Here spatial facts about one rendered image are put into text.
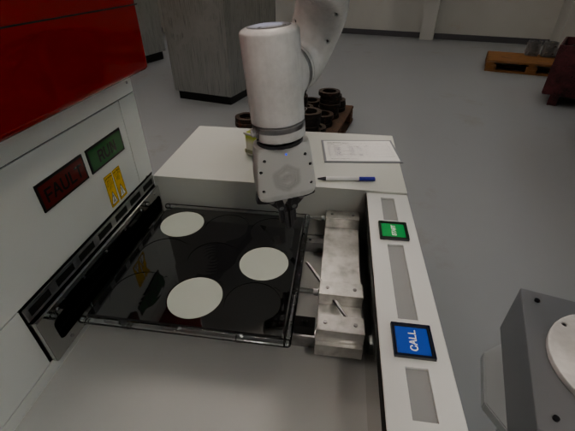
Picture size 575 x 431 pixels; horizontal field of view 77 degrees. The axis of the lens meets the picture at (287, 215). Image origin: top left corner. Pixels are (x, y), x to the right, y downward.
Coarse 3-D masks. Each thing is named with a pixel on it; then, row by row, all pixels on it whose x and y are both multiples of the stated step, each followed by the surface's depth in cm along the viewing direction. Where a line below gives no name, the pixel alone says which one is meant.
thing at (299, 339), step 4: (284, 328) 66; (284, 332) 65; (296, 336) 65; (300, 336) 65; (304, 336) 65; (308, 336) 65; (312, 336) 65; (292, 340) 66; (296, 340) 66; (300, 340) 65; (304, 340) 65; (308, 340) 65; (312, 340) 65; (292, 344) 66; (296, 344) 66; (300, 344) 66; (304, 344) 66; (308, 344) 66; (312, 344) 66
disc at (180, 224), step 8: (168, 216) 87; (176, 216) 87; (184, 216) 87; (192, 216) 87; (200, 216) 87; (168, 224) 84; (176, 224) 84; (184, 224) 84; (192, 224) 84; (200, 224) 84; (168, 232) 82; (176, 232) 82; (184, 232) 82; (192, 232) 82
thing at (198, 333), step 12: (96, 324) 61; (108, 324) 61; (120, 324) 61; (132, 324) 60; (144, 324) 60; (156, 324) 60; (192, 336) 59; (204, 336) 59; (216, 336) 59; (228, 336) 59; (252, 336) 58; (264, 336) 59
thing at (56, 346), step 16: (144, 208) 85; (160, 208) 94; (128, 224) 79; (112, 240) 74; (96, 256) 69; (128, 256) 80; (80, 272) 65; (112, 272) 75; (64, 288) 62; (80, 288) 65; (96, 288) 71; (48, 304) 59; (64, 304) 61; (32, 320) 56; (48, 320) 58; (48, 336) 58; (64, 336) 62; (48, 352) 60; (64, 352) 62
